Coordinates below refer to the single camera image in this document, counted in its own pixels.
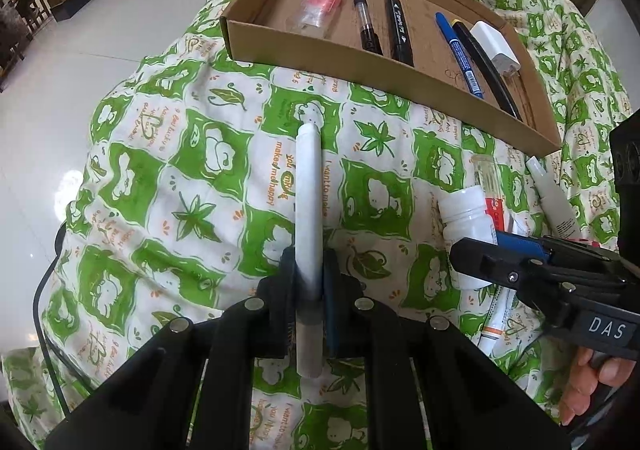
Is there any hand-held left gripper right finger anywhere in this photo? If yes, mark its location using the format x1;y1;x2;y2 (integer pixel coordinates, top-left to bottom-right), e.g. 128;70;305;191
320;247;573;450

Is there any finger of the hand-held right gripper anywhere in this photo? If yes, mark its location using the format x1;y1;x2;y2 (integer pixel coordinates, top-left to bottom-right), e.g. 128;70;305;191
494;229;622;276
447;237;626;321

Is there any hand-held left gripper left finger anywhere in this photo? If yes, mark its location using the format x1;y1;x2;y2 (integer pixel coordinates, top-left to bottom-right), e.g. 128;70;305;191
44;246;301;450

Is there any white plastic bottle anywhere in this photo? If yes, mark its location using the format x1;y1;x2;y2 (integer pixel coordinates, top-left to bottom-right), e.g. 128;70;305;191
437;185;498;291

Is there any white marker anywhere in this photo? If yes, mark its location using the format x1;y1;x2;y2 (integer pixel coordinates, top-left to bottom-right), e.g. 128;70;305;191
294;123;326;377

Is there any black pen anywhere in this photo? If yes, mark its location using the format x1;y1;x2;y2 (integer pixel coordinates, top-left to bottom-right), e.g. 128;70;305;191
451;19;523;123

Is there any white charger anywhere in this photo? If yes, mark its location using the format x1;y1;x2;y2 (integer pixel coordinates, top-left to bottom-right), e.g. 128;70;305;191
470;20;522;80

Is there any blue pen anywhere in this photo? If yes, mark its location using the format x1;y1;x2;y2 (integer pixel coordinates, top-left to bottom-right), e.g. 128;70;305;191
434;11;487;100

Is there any brown cardboard box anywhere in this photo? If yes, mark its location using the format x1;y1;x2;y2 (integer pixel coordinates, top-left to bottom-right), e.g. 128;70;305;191
219;0;562;157

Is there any black marker with clear barrel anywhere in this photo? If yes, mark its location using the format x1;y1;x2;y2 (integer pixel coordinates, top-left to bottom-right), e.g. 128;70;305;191
350;0;385;56

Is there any pink eraser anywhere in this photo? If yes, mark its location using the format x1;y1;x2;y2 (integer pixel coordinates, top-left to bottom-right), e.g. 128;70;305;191
287;0;347;37

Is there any person's right hand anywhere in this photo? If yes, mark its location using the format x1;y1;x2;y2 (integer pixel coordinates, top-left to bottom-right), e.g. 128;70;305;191
557;347;636;426

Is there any red white small box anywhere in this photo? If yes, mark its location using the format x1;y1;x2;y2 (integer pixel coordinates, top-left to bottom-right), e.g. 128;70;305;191
482;197;511;233

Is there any white squeeze tube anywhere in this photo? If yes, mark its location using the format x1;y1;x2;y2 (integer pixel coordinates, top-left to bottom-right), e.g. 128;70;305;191
525;156;583;241

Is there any white orange pen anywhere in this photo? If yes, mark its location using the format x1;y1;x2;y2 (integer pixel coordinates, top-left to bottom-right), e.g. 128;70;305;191
477;287;531;356

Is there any green white printed blanket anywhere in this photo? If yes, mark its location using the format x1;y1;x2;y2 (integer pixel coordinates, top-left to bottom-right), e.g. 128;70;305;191
0;0;633;450

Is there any dark wooden chair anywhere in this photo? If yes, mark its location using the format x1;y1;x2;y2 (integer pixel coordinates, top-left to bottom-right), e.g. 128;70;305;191
0;0;51;91

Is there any black cable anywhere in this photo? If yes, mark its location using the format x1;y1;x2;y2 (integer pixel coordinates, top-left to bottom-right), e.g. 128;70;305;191
31;223;96;418

